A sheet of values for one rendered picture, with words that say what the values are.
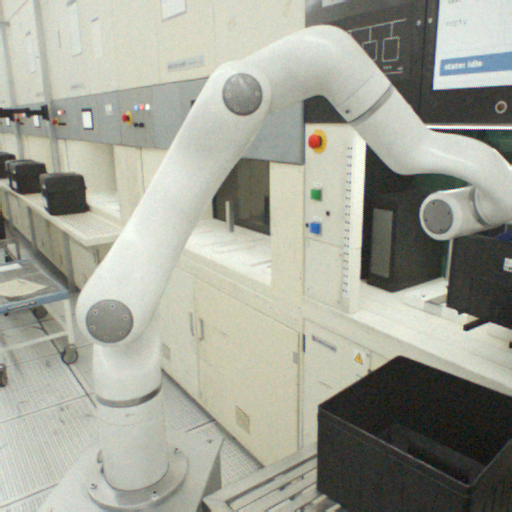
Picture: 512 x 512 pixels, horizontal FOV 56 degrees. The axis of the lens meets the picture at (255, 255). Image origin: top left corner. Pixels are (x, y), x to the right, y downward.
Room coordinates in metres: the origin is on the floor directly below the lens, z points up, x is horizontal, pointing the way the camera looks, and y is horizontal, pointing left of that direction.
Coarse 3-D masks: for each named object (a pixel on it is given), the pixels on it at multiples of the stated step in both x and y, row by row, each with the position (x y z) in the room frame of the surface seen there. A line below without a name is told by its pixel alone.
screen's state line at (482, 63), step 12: (444, 60) 1.08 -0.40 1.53; (456, 60) 1.06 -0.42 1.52; (468, 60) 1.04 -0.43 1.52; (480, 60) 1.01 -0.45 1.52; (492, 60) 0.99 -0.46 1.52; (504, 60) 0.97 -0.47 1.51; (444, 72) 1.08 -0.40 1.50; (456, 72) 1.06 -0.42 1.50; (468, 72) 1.03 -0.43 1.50; (480, 72) 1.01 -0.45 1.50
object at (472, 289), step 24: (456, 240) 1.02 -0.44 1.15; (480, 240) 0.98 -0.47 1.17; (504, 240) 0.94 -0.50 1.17; (456, 264) 1.02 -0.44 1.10; (480, 264) 0.97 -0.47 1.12; (504, 264) 0.93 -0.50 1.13; (456, 288) 1.01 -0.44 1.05; (480, 288) 0.97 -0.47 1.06; (504, 288) 0.92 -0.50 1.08; (480, 312) 0.96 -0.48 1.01; (504, 312) 0.92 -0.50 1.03
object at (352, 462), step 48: (384, 384) 0.89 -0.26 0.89; (432, 384) 0.87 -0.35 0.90; (480, 384) 0.80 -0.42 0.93; (336, 432) 0.71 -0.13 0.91; (384, 432) 0.85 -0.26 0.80; (432, 432) 0.86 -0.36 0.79; (480, 432) 0.79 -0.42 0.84; (336, 480) 0.71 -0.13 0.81; (384, 480) 0.64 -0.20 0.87; (432, 480) 0.58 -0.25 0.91; (480, 480) 0.56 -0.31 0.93
